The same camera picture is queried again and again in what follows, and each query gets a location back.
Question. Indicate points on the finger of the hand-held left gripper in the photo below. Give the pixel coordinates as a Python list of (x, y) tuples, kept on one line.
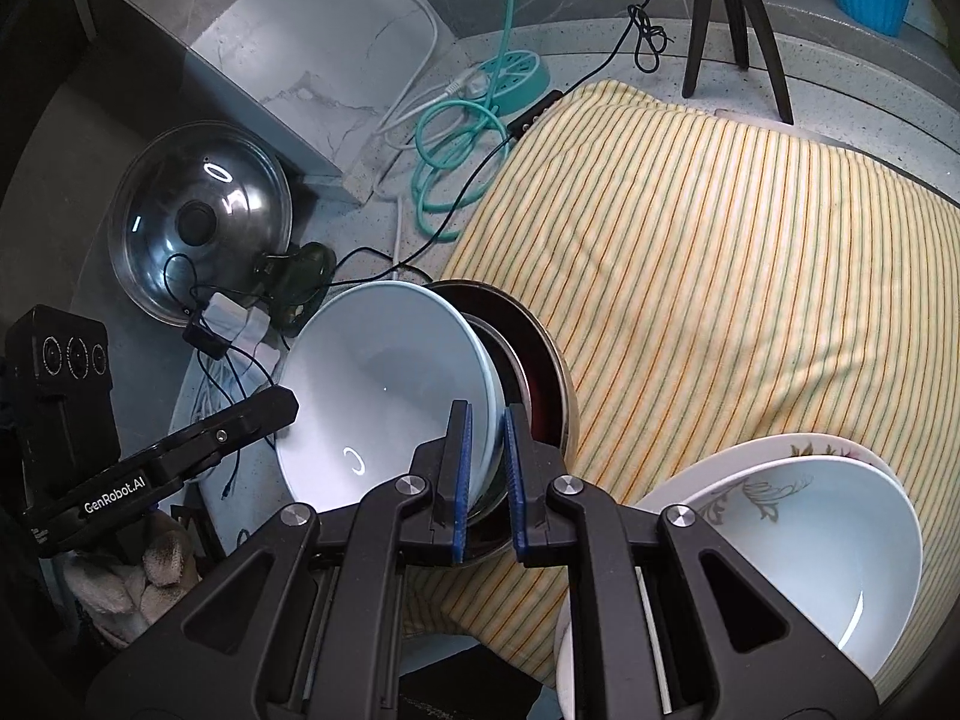
[(240, 416)]

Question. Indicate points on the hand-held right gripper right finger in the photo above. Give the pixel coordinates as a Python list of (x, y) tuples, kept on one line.
[(517, 487)]

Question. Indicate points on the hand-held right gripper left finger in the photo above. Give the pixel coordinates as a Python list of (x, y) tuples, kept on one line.
[(463, 480)]

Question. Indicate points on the large stainless steel bowl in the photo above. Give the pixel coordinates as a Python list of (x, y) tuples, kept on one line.
[(556, 390)]

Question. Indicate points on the red stainless steel bowl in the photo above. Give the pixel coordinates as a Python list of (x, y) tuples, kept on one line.
[(529, 382)]

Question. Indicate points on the light blue bowl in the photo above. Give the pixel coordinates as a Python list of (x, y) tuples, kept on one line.
[(375, 375)]

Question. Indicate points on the floral rimmed white plate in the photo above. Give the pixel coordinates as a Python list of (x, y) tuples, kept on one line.
[(765, 450)]

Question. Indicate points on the person's left hand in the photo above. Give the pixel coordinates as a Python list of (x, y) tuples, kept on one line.
[(157, 562)]

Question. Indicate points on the black power adapter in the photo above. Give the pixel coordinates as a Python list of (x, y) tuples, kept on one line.
[(206, 337)]

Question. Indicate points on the white power adapter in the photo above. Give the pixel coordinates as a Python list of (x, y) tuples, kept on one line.
[(229, 309)]

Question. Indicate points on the dark green clip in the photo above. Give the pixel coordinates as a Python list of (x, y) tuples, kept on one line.
[(300, 277)]

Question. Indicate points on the steel pot lid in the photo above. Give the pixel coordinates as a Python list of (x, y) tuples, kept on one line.
[(157, 187)]

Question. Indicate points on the yellow striped towel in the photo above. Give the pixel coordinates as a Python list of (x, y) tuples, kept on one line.
[(712, 277)]

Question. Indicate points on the black power strip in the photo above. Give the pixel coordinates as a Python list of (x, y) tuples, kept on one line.
[(534, 112)]

